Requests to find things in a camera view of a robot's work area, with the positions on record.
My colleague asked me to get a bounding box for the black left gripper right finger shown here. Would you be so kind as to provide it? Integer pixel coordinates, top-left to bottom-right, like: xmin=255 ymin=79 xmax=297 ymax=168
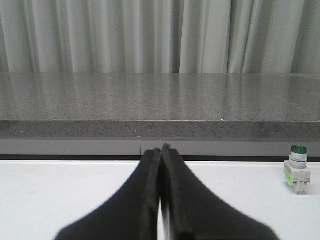
xmin=160 ymin=144 xmax=278 ymax=240

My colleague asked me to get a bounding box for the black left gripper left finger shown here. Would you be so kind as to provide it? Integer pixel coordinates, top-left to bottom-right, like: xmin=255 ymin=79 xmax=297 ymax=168
xmin=56 ymin=148 xmax=161 ymax=240

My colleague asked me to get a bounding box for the grey stone counter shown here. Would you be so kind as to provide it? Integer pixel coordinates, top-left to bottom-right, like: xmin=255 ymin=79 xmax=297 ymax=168
xmin=0 ymin=72 xmax=320 ymax=157

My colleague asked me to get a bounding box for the grey curtain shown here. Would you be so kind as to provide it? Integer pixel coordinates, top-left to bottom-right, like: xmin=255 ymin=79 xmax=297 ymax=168
xmin=0 ymin=0 xmax=320 ymax=74

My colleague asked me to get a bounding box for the green pushbutton switch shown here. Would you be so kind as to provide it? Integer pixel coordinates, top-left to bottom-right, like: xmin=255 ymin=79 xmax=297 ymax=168
xmin=284 ymin=145 xmax=311 ymax=195

